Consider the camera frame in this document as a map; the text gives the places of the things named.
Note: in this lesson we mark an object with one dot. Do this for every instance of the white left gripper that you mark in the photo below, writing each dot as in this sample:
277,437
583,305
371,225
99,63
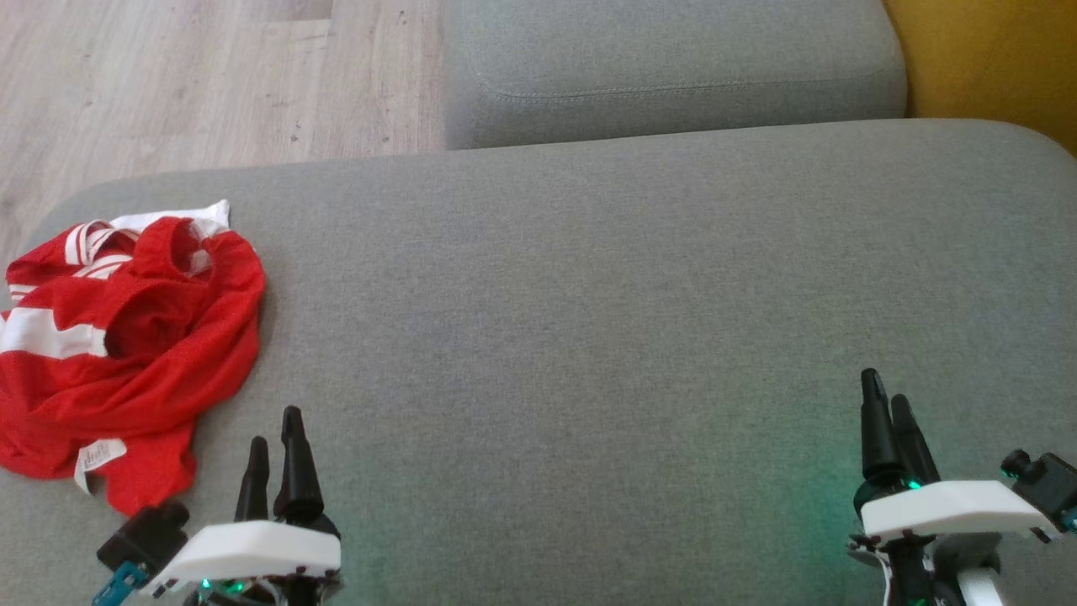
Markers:
252,547

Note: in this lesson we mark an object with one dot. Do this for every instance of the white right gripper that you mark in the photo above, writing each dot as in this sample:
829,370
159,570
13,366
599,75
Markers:
951,509

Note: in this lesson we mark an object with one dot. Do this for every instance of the red white basketball jersey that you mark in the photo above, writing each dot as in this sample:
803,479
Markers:
168,337

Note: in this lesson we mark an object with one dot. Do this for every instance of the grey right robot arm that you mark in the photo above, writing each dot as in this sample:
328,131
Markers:
968,576

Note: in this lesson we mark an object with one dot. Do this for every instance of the large grey sofa seat cushion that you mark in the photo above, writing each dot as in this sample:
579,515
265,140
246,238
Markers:
547,337

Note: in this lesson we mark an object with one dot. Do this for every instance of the yellow sofa backrest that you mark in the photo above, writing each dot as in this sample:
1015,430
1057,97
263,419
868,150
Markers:
993,59

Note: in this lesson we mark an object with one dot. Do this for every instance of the small grey sofa seat cushion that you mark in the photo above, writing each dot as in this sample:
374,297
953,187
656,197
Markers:
673,50

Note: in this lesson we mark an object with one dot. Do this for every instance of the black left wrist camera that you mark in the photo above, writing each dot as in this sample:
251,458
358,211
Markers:
143,534

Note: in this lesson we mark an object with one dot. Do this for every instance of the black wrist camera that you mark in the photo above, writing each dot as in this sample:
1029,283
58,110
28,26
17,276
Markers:
143,534
1047,484

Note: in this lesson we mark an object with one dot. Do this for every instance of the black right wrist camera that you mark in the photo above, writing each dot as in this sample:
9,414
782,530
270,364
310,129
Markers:
1047,484

